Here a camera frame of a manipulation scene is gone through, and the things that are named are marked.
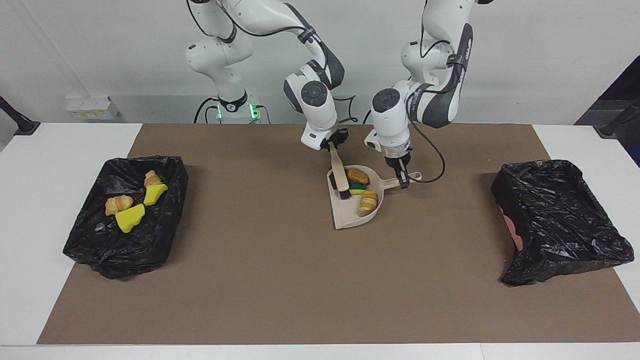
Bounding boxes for beige hand brush black bristles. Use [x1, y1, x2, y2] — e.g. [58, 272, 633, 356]
[328, 142, 351, 200]

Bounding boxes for pale bread chunk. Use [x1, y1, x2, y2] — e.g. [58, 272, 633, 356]
[357, 190, 379, 217]

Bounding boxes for beige plastic dustpan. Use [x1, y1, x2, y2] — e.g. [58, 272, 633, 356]
[326, 165, 423, 231]

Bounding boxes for small yellow sponge wedge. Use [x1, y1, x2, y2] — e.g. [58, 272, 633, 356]
[143, 183, 169, 207]

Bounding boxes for large yellow sponge piece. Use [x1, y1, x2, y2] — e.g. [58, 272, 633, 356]
[115, 203, 146, 234]

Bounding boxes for black bag bin pink inside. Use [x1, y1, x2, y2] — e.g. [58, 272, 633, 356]
[490, 159, 635, 287]

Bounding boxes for black bag lined bin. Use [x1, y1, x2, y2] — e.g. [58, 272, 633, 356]
[63, 155, 189, 280]

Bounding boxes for brown table mat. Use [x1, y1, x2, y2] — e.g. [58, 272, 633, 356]
[36, 123, 640, 346]

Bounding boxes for black stand foot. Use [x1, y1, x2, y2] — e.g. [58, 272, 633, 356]
[0, 96, 41, 136]
[598, 97, 640, 139]

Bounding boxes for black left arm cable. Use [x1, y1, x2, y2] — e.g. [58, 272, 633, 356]
[407, 0, 447, 184]

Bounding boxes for black right base cable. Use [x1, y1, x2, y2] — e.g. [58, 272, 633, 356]
[194, 96, 221, 124]

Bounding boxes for white wall socket box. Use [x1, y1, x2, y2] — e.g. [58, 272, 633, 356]
[65, 96, 121, 121]

